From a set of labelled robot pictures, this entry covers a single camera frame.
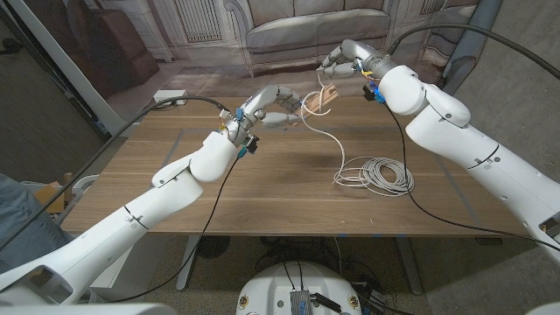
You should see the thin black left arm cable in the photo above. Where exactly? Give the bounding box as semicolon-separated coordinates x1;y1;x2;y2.
108;157;241;304

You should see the brown cardboard piece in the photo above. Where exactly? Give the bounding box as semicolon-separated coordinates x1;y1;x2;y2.
34;181;67;214

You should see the person in blue jeans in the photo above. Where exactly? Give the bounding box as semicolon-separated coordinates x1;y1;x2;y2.
0;173;74;275

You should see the grey table leg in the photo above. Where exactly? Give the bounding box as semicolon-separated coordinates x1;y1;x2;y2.
395;237;424;296

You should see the brown wooden stick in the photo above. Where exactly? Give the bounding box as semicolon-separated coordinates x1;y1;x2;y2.
63;172;74;207

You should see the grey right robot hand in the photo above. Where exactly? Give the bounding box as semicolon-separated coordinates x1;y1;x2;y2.
317;38;398;81

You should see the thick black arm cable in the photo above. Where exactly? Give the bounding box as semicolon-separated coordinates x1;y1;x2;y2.
387;22;560;82
0;94;231;253

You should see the white slanted frame post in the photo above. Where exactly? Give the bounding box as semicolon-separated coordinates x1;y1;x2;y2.
8;0;139;137

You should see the silver finned electronics box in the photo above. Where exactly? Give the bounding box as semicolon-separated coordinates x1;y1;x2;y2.
290;289;312;315

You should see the printed sofa backdrop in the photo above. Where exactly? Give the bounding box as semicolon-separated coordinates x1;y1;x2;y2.
19;0;482;122

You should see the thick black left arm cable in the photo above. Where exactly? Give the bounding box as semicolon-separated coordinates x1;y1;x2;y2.
0;94;231;253

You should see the white Ethernet cable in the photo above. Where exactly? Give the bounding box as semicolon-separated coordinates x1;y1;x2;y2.
300;72;416;197

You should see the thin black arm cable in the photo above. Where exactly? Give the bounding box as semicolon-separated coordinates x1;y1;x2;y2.
383;103;560;253
108;157;241;304

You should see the grey rolled backdrop tube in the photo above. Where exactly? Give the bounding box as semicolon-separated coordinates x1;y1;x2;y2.
437;0;504;100

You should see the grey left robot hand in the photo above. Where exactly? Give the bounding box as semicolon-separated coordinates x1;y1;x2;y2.
218;84;304;148

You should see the white table leg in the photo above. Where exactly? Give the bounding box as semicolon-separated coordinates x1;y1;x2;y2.
175;235;200;292

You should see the white power strip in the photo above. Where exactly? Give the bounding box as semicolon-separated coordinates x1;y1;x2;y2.
152;89;189;106

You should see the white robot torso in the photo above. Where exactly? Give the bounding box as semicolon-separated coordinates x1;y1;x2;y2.
235;261;363;315

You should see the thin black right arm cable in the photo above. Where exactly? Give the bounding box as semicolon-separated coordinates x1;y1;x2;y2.
383;103;560;253

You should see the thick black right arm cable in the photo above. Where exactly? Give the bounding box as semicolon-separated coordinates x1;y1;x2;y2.
387;22;560;82

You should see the white robot head edge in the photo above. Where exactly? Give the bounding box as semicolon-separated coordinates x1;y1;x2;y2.
0;303;179;315

